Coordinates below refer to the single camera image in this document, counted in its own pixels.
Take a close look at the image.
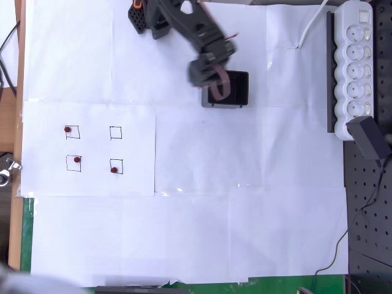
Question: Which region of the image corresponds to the white power strip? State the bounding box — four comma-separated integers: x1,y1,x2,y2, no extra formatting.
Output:
333,0,375,141

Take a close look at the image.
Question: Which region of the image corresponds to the green mat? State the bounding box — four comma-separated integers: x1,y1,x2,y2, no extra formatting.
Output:
20,197,347,294

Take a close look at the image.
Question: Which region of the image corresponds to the thin black cable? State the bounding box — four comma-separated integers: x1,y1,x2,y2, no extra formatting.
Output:
312,158,388,294

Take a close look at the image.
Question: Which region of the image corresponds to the black power adapter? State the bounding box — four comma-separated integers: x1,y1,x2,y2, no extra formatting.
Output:
345,115,391,160

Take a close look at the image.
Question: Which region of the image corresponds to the black pegboard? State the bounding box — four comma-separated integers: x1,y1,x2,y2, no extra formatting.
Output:
342,0,392,294

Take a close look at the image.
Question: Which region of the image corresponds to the white power cable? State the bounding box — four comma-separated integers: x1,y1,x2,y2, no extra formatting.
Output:
298,0,328,50

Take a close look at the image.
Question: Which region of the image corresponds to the paper sheet with drawn squares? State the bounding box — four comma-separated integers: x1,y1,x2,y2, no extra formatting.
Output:
20,99,157,197

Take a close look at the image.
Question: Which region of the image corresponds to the black flat device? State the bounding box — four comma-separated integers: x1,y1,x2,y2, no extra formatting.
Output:
95,284,187,294

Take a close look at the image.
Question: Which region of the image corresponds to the metal clamp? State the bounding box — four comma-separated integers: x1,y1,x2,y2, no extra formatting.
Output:
0,157,23,186

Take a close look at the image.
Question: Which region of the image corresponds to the large white paper covering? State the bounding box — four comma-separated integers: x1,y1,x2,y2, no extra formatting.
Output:
23,0,350,288

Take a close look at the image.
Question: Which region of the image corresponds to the blurry grey object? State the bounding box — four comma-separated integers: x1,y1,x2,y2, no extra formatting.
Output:
0,262,82,294

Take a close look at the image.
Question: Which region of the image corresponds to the black square bin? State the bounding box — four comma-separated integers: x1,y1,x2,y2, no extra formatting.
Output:
201,70,249,108

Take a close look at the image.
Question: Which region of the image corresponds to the dark ribbed object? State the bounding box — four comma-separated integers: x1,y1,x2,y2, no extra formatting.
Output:
0,185,17,261

